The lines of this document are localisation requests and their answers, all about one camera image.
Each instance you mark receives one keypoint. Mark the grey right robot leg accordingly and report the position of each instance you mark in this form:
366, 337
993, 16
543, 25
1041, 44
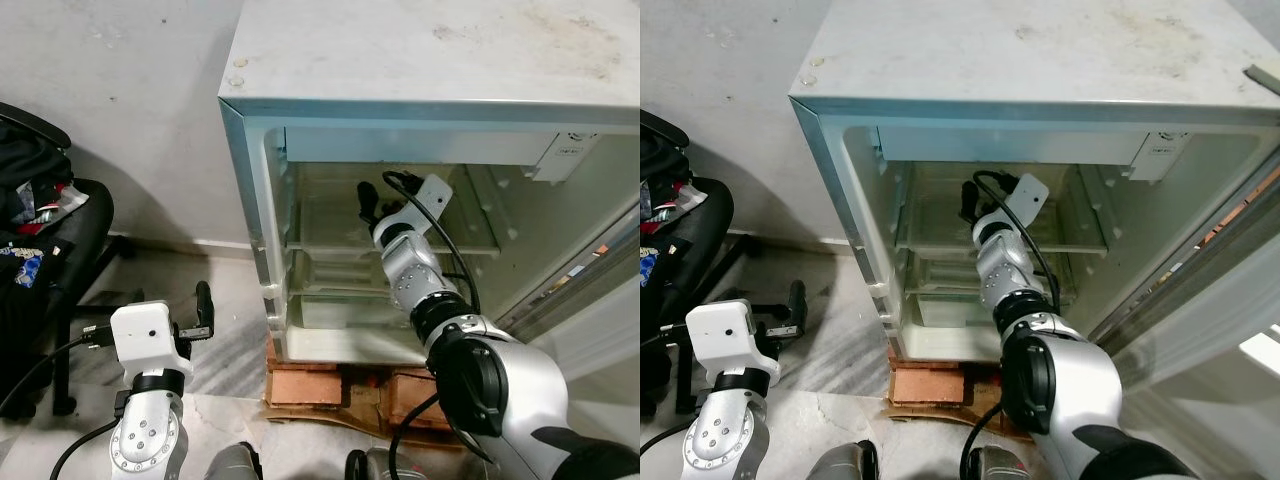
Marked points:
1005, 466
385, 467

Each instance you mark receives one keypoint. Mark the grey robot leg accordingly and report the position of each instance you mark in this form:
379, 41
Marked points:
235, 465
850, 463
1005, 466
385, 467

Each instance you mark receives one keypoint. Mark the grey left robot leg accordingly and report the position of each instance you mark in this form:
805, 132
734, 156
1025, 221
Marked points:
850, 463
235, 465

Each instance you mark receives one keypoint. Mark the black office chair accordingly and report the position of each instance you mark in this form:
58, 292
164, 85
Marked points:
705, 230
85, 230

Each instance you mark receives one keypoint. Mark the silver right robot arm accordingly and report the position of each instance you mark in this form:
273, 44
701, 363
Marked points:
540, 390
1090, 390

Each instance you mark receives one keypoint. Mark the white thermostat box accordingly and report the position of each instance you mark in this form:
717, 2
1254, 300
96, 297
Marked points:
565, 155
1160, 155

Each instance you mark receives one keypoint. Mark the small grey fridge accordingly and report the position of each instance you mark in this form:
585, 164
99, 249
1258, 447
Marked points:
420, 50
1000, 50

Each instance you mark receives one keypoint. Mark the silver fridge door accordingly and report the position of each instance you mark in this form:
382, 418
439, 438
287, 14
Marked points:
590, 275
1200, 250

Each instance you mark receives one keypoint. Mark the clear freezer compartment flap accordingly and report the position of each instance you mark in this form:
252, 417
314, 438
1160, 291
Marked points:
420, 145
1010, 145

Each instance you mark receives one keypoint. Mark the clear crisper drawer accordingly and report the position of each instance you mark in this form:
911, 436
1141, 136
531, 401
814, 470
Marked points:
945, 290
330, 290

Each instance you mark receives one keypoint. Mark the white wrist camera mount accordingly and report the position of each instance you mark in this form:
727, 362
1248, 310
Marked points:
1025, 195
725, 335
145, 335
425, 198

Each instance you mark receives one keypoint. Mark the wooden base board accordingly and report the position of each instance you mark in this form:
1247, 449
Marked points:
340, 415
940, 412

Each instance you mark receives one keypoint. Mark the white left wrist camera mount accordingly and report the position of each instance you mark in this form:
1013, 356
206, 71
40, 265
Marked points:
725, 335
145, 335

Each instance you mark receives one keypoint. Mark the clear fridge shelf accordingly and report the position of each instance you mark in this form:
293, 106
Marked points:
330, 215
930, 215

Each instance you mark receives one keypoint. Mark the pile of dark clothes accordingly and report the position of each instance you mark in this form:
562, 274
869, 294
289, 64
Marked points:
25, 170
655, 175

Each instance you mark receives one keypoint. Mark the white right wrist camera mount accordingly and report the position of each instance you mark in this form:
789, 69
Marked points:
425, 198
1025, 195

